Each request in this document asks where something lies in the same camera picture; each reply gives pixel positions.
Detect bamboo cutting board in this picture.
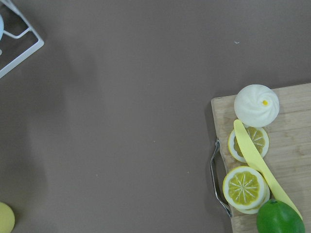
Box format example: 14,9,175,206
211,83,311,233

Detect yellow plastic knife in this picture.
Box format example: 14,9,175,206
233,119,303,220

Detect lower lemon slice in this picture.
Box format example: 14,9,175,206
237,184,271,215

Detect yellow plastic cup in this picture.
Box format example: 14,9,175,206
0,202,15,233

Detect lemon slice under knife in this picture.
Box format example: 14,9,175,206
228,126,270,163

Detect green lime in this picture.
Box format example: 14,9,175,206
256,199,305,233

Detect white wire cup rack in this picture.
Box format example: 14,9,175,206
0,0,44,77

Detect metal cutting board handle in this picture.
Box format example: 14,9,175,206
209,138,232,218

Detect white toy steamed bun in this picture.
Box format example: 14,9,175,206
234,84,280,128

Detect blue cup on rack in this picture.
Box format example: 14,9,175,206
0,15,4,40

